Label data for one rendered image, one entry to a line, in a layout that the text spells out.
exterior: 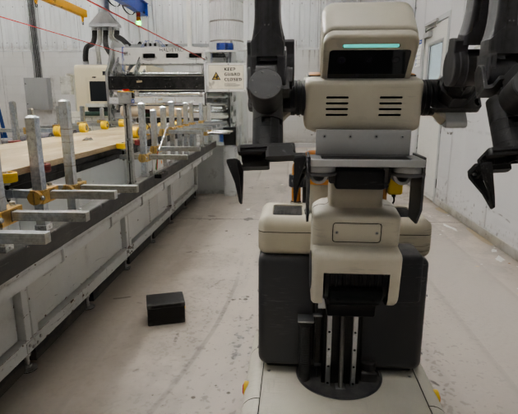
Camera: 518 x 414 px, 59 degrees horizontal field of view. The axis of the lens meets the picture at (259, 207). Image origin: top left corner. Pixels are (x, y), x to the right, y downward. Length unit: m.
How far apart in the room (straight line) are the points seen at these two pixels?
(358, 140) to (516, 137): 0.36
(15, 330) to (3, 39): 12.19
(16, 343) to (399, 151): 1.76
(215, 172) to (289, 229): 4.50
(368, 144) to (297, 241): 0.46
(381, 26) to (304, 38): 10.97
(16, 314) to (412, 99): 1.77
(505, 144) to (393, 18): 0.39
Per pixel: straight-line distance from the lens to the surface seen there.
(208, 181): 5.93
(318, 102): 1.12
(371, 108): 1.14
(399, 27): 1.10
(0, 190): 1.62
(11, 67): 13.93
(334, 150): 1.11
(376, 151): 1.12
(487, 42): 0.97
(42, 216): 1.61
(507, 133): 0.91
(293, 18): 12.13
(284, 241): 1.45
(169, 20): 12.49
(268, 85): 0.80
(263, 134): 0.83
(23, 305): 2.21
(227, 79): 5.66
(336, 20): 1.10
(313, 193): 1.46
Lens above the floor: 1.17
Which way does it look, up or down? 13 degrees down
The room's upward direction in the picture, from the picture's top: straight up
